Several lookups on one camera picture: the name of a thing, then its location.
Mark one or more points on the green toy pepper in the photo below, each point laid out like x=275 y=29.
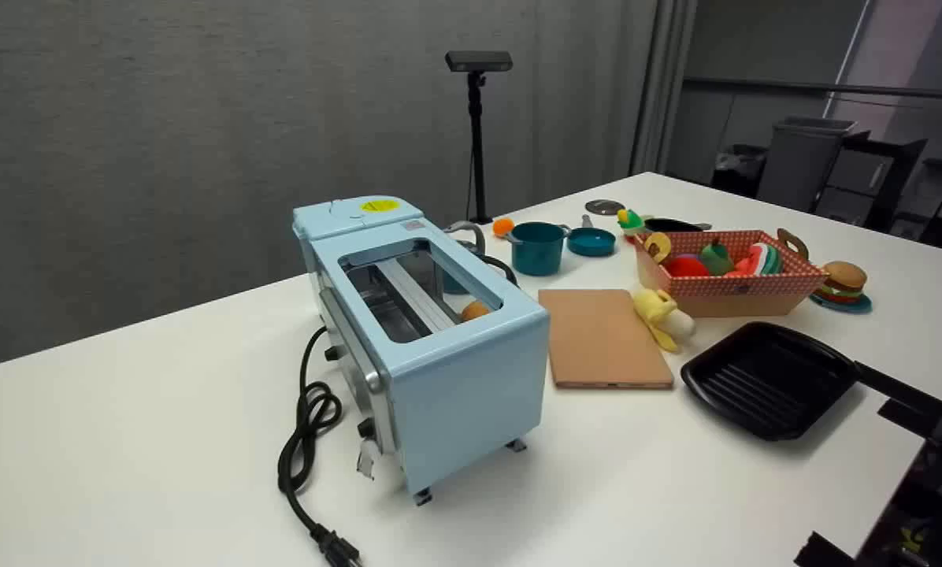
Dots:
x=717 y=256

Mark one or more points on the red checkered basket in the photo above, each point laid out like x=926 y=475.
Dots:
x=731 y=293

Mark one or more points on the black ribbed tray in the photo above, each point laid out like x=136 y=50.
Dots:
x=770 y=379

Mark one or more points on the large orange toy fruit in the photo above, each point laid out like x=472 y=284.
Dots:
x=472 y=309

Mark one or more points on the small orange toy fruit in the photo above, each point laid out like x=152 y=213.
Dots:
x=501 y=227

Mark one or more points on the teal toy pot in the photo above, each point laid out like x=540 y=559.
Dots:
x=535 y=249

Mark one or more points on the light blue toaster oven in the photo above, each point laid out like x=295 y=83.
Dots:
x=459 y=367

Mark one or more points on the teal toy frying pan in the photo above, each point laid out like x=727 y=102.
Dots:
x=589 y=245

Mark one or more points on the tan cutting board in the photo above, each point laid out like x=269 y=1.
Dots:
x=600 y=341

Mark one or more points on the round metal table grommet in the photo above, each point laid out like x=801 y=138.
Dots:
x=604 y=205

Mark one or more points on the green yellow toy vegetable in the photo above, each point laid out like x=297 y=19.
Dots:
x=630 y=218

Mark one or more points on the yellow toy pineapple slice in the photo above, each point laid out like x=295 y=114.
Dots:
x=658 y=246

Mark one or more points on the yellow toy banana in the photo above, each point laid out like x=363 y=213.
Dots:
x=658 y=315

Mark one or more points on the red toy tomato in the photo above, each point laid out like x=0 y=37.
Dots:
x=685 y=266

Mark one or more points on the striped toy watermelon slice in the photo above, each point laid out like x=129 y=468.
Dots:
x=760 y=258

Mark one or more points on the grey office chair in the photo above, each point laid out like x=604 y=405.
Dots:
x=801 y=163

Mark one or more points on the toy burger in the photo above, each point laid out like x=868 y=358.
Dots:
x=841 y=277

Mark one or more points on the teal toy plate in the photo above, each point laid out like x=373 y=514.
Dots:
x=856 y=307

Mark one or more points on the black office chair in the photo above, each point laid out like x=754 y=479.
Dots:
x=888 y=185

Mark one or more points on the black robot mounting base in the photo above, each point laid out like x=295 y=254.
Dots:
x=930 y=493

